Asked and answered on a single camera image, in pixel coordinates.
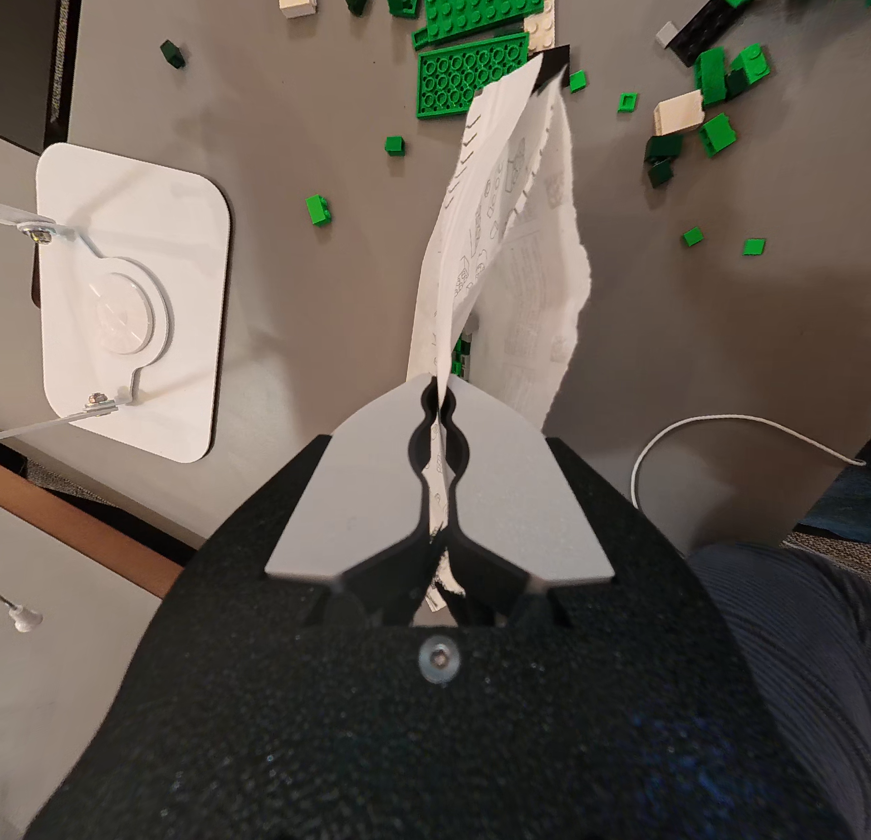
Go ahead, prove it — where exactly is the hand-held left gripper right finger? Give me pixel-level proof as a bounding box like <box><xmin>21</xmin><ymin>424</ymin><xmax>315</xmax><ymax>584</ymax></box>
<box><xmin>444</xmin><ymin>381</ymin><xmax>617</xmax><ymax>627</ymax></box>

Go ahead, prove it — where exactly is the white tipped wire arm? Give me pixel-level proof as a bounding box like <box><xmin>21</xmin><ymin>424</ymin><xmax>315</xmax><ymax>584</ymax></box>
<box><xmin>0</xmin><ymin>595</ymin><xmax>43</xmax><ymax>633</ymax></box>

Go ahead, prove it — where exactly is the black square plate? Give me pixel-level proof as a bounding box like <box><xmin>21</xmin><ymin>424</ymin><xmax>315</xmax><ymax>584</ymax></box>
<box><xmin>531</xmin><ymin>45</ymin><xmax>571</xmax><ymax>96</ymax></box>

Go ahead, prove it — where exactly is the person's torso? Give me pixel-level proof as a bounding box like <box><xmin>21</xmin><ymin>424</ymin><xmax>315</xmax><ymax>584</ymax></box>
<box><xmin>687</xmin><ymin>544</ymin><xmax>871</xmax><ymax>840</ymax></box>

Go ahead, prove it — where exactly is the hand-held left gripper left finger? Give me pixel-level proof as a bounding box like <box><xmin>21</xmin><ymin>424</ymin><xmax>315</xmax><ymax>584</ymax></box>
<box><xmin>264</xmin><ymin>376</ymin><xmax>445</xmax><ymax>625</ymax></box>

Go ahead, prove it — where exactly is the green rectangular plate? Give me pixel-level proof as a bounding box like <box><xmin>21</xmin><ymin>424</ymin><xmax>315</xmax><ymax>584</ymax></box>
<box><xmin>415</xmin><ymin>30</ymin><xmax>530</xmax><ymax>118</ymax></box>

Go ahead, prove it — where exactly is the white plate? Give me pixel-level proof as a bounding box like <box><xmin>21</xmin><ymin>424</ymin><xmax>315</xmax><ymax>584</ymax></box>
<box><xmin>524</xmin><ymin>0</ymin><xmax>558</xmax><ymax>55</ymax></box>

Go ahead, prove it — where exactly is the white desk with wooden edge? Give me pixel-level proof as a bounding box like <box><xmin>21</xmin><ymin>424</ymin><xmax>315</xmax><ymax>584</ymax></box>
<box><xmin>0</xmin><ymin>466</ymin><xmax>185</xmax><ymax>807</ymax></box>

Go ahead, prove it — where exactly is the heap of green toy bricks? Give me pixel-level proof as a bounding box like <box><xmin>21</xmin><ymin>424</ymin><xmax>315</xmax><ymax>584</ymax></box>
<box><xmin>568</xmin><ymin>0</ymin><xmax>871</xmax><ymax>189</ymax></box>

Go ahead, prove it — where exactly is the grey desk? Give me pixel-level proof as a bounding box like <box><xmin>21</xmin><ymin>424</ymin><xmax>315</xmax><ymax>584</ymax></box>
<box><xmin>0</xmin><ymin>0</ymin><xmax>871</xmax><ymax>555</ymax></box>

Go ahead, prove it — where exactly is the black tablet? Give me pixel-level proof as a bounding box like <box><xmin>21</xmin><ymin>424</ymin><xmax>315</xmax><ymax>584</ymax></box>
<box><xmin>0</xmin><ymin>0</ymin><xmax>84</xmax><ymax>154</ymax></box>

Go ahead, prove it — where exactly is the white metal stand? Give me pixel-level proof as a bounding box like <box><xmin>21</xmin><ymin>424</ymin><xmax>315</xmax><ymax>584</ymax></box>
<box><xmin>0</xmin><ymin>142</ymin><xmax>235</xmax><ymax>464</ymax></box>

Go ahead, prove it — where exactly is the white cable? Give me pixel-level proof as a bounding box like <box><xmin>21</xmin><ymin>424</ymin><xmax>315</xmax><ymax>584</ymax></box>
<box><xmin>631</xmin><ymin>415</ymin><xmax>868</xmax><ymax>511</ymax></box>

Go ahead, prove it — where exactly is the long black plate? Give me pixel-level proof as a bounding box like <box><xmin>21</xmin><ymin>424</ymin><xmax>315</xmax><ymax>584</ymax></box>
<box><xmin>670</xmin><ymin>0</ymin><xmax>756</xmax><ymax>67</ymax></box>

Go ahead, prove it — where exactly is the white printed paper bag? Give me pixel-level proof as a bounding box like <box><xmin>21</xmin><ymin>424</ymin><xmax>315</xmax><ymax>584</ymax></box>
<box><xmin>406</xmin><ymin>52</ymin><xmax>593</xmax><ymax>613</ymax></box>

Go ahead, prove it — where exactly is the green studded plate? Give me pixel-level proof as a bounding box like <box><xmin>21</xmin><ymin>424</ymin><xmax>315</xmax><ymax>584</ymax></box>
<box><xmin>411</xmin><ymin>0</ymin><xmax>548</xmax><ymax>50</ymax></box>

